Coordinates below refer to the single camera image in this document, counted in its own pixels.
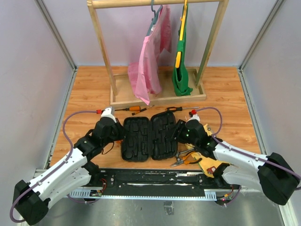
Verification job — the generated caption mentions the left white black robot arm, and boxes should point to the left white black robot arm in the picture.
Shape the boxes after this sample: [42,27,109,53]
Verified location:
[9,108,125,226]

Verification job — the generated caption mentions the small orange black screwdriver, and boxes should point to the small orange black screwdriver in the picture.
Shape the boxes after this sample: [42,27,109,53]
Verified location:
[132,105,154,116]

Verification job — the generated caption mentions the orange handled needle nose pliers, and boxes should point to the orange handled needle nose pliers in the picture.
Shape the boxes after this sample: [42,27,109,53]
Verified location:
[171,150,202,167]

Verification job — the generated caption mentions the black orange handled screwdriver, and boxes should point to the black orange handled screwdriver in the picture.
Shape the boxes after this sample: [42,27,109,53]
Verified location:
[166,107,198,112]

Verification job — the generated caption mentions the yellow clothes hanger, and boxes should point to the yellow clothes hanger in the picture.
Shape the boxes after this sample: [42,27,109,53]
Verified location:
[175,0,188,68]

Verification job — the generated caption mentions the slotted aluminium cable duct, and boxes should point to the slotted aluminium cable duct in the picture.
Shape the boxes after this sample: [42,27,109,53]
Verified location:
[69,186,217,201]

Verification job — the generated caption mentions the green garment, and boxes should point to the green garment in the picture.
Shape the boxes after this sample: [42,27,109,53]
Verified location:
[172,5,193,97]

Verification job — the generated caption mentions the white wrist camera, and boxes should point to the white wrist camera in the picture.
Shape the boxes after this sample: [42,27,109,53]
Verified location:
[101,106,117,123]
[186,112,200,122]

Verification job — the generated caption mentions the black plastic tool case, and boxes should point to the black plastic tool case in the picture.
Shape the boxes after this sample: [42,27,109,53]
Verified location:
[121,111,178,162]

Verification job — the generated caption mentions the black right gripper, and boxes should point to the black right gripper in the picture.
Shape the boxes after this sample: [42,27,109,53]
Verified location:
[166,119,199,147]

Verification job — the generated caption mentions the pink garment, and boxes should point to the pink garment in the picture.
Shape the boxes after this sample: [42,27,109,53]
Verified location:
[127,5,172,105]

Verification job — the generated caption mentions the teal clothes hanger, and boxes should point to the teal clothes hanger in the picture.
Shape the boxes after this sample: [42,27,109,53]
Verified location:
[146,0,163,37]

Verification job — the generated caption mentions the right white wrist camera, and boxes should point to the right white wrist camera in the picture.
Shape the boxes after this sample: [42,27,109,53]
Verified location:
[186,112,200,122]

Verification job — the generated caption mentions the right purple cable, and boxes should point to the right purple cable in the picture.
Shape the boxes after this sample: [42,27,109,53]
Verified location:
[190,106,301,208]

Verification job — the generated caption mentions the purple cable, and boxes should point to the purple cable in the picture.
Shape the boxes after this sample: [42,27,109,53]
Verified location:
[190,106,301,208]
[9,109,103,223]

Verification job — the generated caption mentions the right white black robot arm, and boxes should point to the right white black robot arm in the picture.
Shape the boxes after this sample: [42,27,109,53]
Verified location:
[168,120,301,205]

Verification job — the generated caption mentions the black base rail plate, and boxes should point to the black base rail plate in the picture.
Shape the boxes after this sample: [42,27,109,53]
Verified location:
[90,169,232,191]

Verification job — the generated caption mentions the wooden clothes rack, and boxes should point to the wooden clothes rack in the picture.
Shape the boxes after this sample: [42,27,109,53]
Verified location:
[87,0,228,108]

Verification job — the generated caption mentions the yellow cartoon cloth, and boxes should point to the yellow cartoon cloth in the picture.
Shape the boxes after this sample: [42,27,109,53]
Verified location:
[185,124,229,178]

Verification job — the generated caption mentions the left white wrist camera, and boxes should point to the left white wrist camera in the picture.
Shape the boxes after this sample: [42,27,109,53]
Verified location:
[101,106,117,123]

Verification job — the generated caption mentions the claw hammer black handle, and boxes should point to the claw hammer black handle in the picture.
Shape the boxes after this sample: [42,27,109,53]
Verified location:
[175,148,197,158]

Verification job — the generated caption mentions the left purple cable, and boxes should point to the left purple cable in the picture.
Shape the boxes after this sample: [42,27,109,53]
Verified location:
[9,109,103,223]

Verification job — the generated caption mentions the orange handled awl screwdriver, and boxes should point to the orange handled awl screwdriver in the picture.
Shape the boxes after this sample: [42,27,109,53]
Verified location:
[116,106,141,112]

